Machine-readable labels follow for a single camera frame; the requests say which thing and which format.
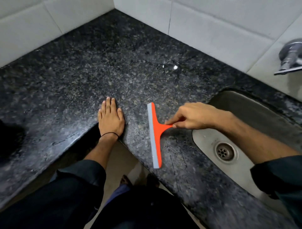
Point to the person's right hand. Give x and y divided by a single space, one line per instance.
198 116

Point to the person's left hand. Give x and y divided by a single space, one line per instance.
111 120

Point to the orange squeegee with grey blade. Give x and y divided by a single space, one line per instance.
157 132

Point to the chrome wall faucet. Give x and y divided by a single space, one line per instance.
291 56

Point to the person's right forearm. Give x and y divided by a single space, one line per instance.
259 139

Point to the person's left forearm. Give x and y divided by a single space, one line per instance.
101 151

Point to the person's legs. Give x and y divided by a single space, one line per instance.
141 207

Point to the person's left dark sleeve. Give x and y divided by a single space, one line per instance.
59 198

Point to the person's dark sleeve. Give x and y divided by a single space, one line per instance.
283 179
59 198

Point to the person's right dark sleeve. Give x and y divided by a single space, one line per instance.
283 179

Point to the black wrist band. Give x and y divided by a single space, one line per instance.
109 133

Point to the stainless steel sink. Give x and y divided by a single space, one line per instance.
259 118

